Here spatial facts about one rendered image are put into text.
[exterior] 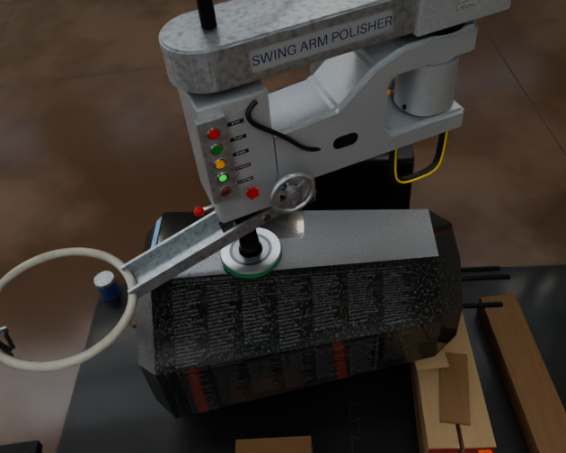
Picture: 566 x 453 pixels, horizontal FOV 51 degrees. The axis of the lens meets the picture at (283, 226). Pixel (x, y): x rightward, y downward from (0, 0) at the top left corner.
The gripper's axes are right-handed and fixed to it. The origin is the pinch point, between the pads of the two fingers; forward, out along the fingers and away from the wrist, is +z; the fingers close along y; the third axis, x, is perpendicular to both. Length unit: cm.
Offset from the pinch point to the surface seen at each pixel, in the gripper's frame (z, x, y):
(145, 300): 5.4, -3.1, 48.9
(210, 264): -3, -11, 72
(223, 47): -91, -24, 77
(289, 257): -6, -27, 95
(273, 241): -8, -19, 94
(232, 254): -7, -14, 79
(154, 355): 17.3, -16.6, 42.0
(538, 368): 57, -98, 171
